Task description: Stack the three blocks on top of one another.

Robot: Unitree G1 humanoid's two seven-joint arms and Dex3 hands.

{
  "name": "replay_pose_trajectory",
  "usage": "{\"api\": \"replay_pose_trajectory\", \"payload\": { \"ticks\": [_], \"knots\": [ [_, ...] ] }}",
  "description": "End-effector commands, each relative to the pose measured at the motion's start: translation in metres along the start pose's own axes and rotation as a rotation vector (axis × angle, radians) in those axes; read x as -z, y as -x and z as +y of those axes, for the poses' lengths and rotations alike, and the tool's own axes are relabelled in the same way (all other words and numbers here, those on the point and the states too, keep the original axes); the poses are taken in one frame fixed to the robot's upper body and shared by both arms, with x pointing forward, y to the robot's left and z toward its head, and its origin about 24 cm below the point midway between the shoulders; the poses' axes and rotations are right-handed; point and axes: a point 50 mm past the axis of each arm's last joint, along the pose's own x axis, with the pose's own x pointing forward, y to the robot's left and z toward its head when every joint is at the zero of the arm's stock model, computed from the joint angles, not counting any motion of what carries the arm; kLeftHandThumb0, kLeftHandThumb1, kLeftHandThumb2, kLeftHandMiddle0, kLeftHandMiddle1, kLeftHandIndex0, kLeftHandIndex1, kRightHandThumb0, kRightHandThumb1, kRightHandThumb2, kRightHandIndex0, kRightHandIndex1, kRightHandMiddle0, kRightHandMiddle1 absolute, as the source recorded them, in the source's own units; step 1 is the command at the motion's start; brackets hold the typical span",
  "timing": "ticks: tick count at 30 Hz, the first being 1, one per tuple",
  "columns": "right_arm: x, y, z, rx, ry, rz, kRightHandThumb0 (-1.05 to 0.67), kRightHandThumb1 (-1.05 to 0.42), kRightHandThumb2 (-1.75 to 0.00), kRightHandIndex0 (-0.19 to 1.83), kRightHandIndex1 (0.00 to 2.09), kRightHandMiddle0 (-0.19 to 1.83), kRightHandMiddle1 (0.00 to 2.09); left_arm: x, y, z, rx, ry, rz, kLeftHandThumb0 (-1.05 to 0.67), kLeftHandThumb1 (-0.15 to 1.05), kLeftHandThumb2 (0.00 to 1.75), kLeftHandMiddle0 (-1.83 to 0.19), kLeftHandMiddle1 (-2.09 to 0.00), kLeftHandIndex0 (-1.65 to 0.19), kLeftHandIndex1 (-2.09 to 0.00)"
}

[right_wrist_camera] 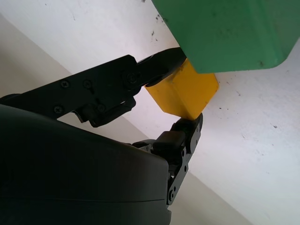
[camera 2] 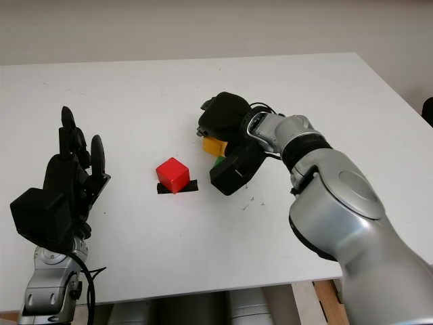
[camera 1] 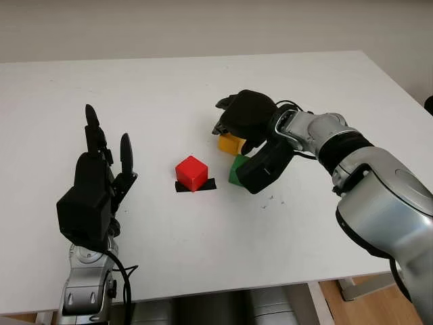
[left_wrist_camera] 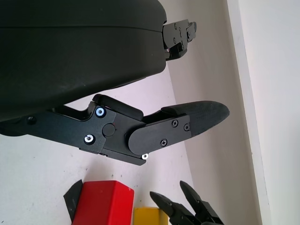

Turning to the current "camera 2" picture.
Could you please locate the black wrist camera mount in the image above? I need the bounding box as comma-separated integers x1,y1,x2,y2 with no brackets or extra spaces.
209,137,267,197
9,187,74,254

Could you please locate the grey furniture foot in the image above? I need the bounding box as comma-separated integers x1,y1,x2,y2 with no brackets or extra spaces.
333,277,346,305

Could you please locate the red wooden block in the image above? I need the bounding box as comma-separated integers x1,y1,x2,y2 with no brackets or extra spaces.
155,156,190,195

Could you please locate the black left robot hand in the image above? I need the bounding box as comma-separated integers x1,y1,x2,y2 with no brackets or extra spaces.
45,106,112,239

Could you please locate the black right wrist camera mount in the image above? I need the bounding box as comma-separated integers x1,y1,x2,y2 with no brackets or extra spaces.
209,137,267,197

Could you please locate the white table leg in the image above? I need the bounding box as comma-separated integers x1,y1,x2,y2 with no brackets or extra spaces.
292,280,321,325

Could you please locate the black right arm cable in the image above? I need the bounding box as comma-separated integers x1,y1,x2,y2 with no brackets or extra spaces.
249,100,283,160

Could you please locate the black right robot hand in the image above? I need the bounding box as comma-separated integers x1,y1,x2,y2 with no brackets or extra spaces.
196,91,252,156

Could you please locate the yellow wooden block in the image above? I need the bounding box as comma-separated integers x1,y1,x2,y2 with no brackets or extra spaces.
202,135,229,158

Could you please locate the grey robot lower body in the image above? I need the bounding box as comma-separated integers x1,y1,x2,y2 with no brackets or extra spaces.
107,286,275,325

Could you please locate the black chair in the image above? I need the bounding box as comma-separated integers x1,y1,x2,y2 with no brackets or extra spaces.
421,97,433,128

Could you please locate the black tape mark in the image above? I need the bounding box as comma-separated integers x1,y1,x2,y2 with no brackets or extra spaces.
156,179,199,196

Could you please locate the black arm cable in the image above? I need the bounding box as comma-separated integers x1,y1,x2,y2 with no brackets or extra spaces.
66,252,108,325
249,100,283,160

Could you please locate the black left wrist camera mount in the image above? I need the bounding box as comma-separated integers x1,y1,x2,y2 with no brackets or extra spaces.
9,187,74,254

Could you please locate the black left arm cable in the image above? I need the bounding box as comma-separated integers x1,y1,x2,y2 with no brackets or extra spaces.
66,252,108,325

